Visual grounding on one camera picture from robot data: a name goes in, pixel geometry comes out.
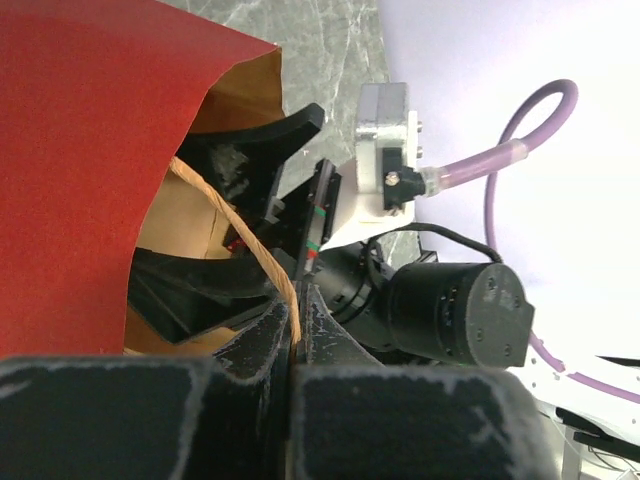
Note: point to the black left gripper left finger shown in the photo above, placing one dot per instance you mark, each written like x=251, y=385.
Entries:
x=150, y=417

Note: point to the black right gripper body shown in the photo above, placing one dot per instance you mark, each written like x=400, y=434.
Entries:
x=298, y=229

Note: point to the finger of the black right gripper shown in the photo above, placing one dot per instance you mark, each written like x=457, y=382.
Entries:
x=181, y=298
x=245, y=166

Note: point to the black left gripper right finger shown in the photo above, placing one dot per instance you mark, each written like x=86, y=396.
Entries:
x=354, y=418

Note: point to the red paper bag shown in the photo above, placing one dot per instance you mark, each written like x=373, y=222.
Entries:
x=96, y=97

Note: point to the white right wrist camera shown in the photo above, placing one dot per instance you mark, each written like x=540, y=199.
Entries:
x=374, y=196

